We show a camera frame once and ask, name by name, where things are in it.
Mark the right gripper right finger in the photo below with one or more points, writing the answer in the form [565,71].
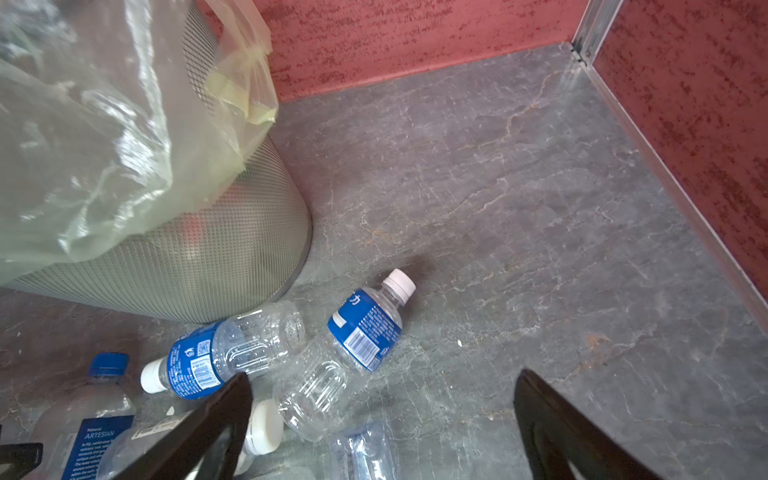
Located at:
[558,439]

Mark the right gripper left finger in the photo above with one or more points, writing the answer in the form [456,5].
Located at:
[210,439]

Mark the blue cap clear bottle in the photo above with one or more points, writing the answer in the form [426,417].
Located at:
[77,429]

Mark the blue label bottle white cap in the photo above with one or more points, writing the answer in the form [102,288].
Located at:
[313,392]

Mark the blue label bottle near bin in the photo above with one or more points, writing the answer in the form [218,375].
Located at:
[254,343]

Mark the grey mesh waste bin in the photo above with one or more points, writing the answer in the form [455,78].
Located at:
[236,252]

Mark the clear plastic bin liner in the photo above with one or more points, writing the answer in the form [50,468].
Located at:
[103,135]

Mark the tall clear bottle white cap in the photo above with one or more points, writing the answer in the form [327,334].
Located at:
[363,452]

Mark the right corner aluminium post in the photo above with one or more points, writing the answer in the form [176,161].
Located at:
[593,29]

